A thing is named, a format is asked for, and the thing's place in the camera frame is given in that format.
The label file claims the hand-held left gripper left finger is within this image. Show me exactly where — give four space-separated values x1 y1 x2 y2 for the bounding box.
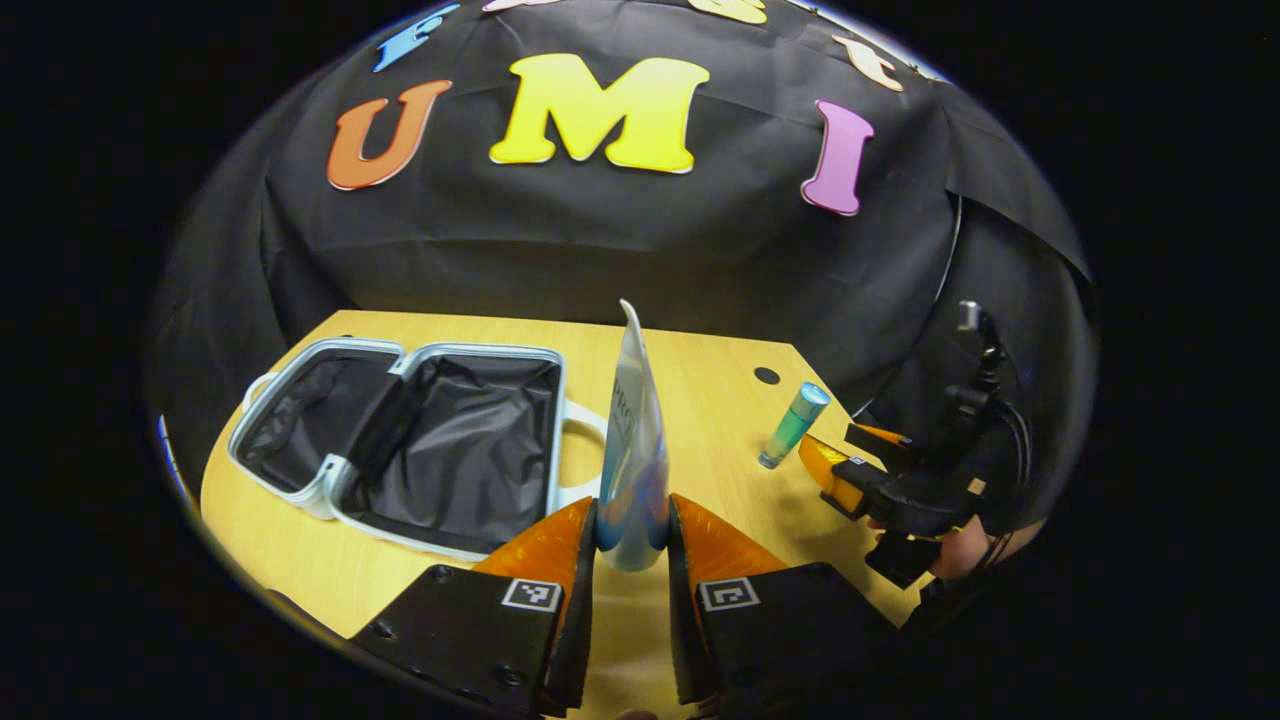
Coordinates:
350 497 599 716

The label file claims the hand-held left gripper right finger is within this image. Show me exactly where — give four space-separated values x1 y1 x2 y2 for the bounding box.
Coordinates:
668 493 901 706

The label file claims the teal translucent bottle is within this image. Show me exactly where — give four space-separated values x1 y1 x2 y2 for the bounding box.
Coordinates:
757 381 832 470

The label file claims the white blue squeeze tube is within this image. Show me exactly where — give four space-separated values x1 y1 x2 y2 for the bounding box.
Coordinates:
597 298 671 573

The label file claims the light blue suitcase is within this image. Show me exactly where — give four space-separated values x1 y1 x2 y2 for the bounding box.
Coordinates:
228 337 609 563

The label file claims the black backdrop cloth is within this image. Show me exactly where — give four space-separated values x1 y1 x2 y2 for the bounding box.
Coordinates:
145 0 1101 521

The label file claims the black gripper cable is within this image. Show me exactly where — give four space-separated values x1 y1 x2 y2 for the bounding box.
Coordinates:
985 330 1033 541

